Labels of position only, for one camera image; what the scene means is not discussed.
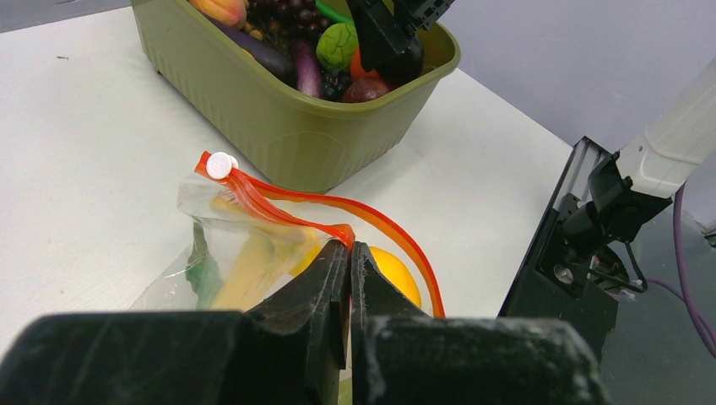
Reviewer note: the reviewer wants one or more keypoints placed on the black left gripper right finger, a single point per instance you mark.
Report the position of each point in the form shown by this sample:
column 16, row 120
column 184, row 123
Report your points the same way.
column 400, row 355

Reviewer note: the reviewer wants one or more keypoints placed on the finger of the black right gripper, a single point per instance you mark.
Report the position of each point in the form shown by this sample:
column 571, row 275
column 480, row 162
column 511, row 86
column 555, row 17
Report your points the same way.
column 387, row 38

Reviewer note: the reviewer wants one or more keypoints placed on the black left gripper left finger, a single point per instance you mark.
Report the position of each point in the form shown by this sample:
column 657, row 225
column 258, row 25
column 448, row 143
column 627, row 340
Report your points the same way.
column 289, row 349

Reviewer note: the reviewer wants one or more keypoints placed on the yellow toy banana bunch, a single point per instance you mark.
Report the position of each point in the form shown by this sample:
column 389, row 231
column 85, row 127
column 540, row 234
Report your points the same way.
column 269, row 253

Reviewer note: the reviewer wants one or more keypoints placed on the green toy chili pepper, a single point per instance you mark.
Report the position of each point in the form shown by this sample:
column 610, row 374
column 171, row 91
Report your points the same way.
column 202, row 270

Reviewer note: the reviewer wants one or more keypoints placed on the clear zip bag orange zipper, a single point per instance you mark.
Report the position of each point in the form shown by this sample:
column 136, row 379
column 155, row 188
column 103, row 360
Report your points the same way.
column 338, row 219

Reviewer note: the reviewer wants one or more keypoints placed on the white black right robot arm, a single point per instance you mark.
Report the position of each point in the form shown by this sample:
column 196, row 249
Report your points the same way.
column 574, row 66

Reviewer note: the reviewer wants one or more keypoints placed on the orange toy carrot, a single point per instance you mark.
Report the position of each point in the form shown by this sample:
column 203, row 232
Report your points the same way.
column 357, row 71

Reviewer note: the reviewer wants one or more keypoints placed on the lime green toy fruit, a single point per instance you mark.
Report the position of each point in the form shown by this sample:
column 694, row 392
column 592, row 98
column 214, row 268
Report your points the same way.
column 337, row 46

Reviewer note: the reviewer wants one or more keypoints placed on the dark red toy fruit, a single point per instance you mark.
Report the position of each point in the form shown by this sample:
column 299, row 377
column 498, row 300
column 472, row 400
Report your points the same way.
column 365, row 89

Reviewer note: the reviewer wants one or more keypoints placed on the long green toy bean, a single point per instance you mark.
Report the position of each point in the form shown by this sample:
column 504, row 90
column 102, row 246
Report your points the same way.
column 331, row 13

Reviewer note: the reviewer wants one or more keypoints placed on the small purple toy radish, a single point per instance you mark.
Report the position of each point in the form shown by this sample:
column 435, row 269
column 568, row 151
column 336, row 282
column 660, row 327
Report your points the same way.
column 308, row 68

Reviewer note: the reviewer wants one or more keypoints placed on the dark purple toy grapes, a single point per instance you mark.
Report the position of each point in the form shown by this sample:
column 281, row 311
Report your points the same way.
column 294, row 18

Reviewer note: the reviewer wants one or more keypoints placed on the purple toy eggplant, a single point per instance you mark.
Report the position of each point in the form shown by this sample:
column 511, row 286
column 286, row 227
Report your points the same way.
column 271, row 59

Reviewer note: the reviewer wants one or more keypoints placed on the orange pink toy peach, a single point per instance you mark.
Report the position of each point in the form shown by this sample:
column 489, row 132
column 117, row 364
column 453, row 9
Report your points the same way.
column 229, row 12

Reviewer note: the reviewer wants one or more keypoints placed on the olive green plastic bin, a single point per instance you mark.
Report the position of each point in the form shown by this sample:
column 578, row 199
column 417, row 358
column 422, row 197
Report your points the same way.
column 296, row 141

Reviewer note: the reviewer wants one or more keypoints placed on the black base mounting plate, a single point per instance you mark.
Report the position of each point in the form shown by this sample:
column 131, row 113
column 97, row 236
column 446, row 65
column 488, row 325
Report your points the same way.
column 546, row 287

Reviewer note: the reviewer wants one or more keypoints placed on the aluminium table frame rail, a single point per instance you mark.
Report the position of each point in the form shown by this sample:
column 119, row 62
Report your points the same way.
column 585, row 156

